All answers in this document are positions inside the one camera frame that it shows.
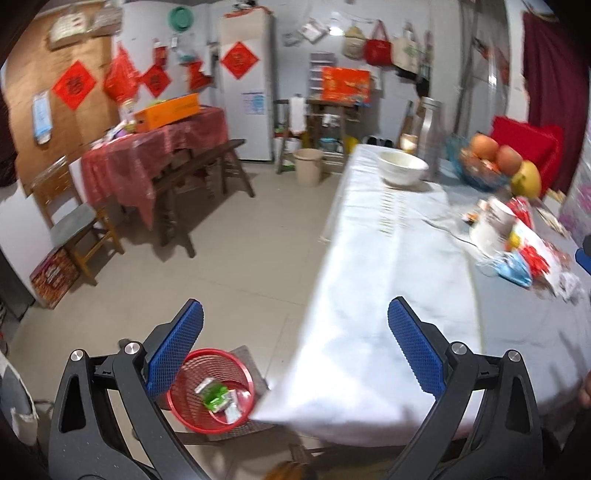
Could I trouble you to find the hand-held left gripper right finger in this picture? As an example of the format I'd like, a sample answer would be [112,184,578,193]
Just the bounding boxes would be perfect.
[387,296,543,480]

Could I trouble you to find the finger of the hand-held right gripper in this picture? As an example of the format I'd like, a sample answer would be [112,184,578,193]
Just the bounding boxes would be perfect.
[575,233,591,278]

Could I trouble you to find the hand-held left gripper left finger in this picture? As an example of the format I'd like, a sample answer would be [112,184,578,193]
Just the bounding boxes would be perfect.
[48,298,206,480]

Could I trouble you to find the red mesh basket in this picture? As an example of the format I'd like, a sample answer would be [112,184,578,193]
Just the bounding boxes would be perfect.
[167,348,256,433]

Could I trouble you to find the clear floral plastic bag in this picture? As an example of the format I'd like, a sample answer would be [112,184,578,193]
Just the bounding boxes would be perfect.
[508,219,575,289]

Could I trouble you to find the crumpled white wrapper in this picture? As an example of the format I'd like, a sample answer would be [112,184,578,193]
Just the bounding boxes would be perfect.
[554,271,585,303]

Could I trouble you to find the beige paper packets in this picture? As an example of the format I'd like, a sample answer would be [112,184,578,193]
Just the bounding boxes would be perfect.
[536,205,568,236]

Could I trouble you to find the floral plastic sheet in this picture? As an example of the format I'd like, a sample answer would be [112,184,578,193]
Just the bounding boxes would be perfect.
[556,134,591,245]

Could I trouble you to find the green packet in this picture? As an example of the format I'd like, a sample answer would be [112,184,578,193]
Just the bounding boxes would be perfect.
[195,378,232,412]

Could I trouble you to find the blue face mask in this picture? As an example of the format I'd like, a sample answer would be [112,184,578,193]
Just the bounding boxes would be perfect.
[480,254,532,288]

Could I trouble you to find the red foil bag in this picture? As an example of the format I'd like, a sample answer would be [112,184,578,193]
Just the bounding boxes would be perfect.
[505,196,536,229]

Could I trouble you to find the white tablecloth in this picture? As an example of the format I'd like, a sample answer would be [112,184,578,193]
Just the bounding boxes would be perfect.
[252,144,591,446]

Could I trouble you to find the white cup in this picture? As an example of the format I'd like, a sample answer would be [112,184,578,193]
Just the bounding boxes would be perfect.
[470,198,515,252]

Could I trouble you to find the yellow pomelo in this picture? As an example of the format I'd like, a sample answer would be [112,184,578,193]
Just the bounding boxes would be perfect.
[510,161,542,200]

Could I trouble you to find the blue glass fruit bowl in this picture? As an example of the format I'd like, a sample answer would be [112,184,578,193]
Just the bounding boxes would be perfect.
[445,134,513,192]

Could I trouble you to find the red cushion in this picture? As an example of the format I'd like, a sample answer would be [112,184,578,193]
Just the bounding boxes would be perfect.
[489,115,565,197]

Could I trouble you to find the red carton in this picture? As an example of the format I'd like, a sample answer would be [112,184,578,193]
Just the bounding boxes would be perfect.
[29,246,81,309]

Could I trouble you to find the wooden chair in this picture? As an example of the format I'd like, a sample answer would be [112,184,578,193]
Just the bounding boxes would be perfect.
[30,159,125,287]

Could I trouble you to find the white bowl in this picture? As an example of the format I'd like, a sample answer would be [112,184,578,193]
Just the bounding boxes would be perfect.
[376,150,429,188]

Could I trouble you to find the wooden bench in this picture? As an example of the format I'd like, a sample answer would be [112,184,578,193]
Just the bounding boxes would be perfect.
[152,138,256,259]

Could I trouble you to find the dark red curtain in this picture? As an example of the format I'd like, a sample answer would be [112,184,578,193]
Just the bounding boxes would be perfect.
[522,11,591,134]

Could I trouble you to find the steel bottle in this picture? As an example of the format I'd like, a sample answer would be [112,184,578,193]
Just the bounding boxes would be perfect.
[413,96,448,181]

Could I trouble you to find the red tablecloth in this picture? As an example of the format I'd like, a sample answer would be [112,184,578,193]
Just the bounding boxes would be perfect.
[81,106,230,229]

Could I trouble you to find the beige bucket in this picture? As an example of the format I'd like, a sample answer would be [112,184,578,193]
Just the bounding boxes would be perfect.
[293,148,324,188]

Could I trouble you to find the large orange box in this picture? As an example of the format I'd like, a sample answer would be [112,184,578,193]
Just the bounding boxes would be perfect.
[134,93,201,134]

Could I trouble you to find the white refrigerator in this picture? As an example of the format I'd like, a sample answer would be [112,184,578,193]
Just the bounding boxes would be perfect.
[217,9,275,162]

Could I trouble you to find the paper towel roll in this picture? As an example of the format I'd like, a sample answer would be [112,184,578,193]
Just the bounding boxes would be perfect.
[289,95,308,134]

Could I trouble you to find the blue white packet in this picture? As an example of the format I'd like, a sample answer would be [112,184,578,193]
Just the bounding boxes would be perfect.
[31,90,52,145]

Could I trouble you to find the white tote bag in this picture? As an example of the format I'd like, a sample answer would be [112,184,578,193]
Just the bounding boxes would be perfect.
[392,23,423,73]

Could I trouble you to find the orange red gift box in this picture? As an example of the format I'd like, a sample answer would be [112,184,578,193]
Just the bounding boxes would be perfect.
[321,67,372,104]

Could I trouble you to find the red paper bag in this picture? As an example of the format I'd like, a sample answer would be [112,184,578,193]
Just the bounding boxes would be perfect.
[187,59,215,90]

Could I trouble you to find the red plastic bag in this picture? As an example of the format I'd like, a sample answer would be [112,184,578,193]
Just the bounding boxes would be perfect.
[102,44,141,104]

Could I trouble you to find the red diamond paper on board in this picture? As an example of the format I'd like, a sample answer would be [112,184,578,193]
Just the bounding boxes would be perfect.
[51,60,98,112]

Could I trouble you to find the red tote bag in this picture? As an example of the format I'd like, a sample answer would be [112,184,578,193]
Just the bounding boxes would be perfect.
[365,19,393,66]

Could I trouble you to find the red diamond paper on refrigerator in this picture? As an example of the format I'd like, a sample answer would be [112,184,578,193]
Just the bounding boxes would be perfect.
[221,41,257,80]

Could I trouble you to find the white drawer rack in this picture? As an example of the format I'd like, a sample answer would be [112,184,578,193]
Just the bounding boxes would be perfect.
[309,52,334,100]

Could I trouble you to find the brown wooden board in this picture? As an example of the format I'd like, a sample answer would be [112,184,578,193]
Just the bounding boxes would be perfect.
[0,0,125,199]

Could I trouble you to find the beige hanging bag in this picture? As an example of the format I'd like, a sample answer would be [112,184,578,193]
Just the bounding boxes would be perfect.
[342,25,367,60]

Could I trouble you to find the green basin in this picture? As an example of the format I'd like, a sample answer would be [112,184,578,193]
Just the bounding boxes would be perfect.
[168,6,195,33]

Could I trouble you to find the hanging plastic bags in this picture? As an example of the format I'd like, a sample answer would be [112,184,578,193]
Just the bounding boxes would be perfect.
[298,17,329,44]

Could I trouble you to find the clear hanging bag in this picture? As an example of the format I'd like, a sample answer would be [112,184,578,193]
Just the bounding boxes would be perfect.
[46,9,90,49]

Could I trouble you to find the red diamond paper on wall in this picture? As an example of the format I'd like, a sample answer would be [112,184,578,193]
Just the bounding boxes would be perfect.
[141,65,172,97]

